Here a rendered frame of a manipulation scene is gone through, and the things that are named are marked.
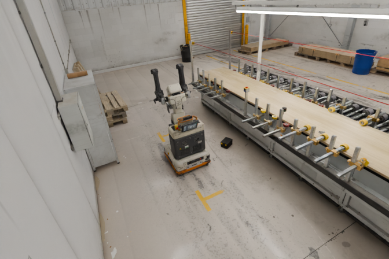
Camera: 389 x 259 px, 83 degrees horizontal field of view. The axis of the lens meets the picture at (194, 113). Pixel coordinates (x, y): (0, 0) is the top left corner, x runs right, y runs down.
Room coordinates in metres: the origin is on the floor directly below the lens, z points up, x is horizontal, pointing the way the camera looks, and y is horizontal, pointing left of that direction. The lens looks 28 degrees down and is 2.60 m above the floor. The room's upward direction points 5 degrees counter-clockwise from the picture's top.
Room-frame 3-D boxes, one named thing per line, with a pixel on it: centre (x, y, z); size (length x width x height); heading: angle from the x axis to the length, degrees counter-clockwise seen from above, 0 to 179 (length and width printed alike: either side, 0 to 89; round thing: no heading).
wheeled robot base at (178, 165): (3.06, 0.20, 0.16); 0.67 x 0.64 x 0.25; 24
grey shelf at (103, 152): (3.45, 1.82, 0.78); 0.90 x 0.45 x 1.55; 24
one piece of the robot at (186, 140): (2.98, 0.16, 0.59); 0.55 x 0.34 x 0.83; 114
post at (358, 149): (1.69, -1.61, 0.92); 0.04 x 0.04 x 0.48; 24
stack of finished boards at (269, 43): (10.96, -3.75, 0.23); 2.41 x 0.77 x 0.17; 116
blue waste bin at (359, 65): (6.69, -5.52, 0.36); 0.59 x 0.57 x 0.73; 114
